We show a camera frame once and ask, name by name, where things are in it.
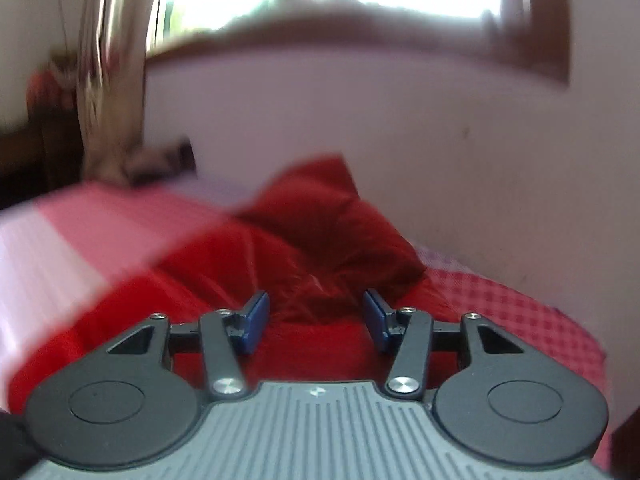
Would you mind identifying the dark wooden furniture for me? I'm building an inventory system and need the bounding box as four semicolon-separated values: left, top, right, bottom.
0;67;86;202

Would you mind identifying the brown curtain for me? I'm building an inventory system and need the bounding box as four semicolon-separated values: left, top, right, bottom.
74;0;168;183

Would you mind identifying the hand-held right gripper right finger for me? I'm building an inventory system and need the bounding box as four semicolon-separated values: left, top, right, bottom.
362;287;526;402

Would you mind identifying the large red garment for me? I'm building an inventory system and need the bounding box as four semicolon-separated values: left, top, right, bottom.
9;156;465;413

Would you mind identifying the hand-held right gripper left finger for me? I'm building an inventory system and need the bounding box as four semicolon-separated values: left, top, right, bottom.
106;290;271;401

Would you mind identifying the pink checked bedsheet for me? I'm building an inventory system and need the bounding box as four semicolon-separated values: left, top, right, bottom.
0;174;610;480

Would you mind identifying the brown folded cloth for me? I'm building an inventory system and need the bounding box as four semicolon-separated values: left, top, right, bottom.
122;136;197;187

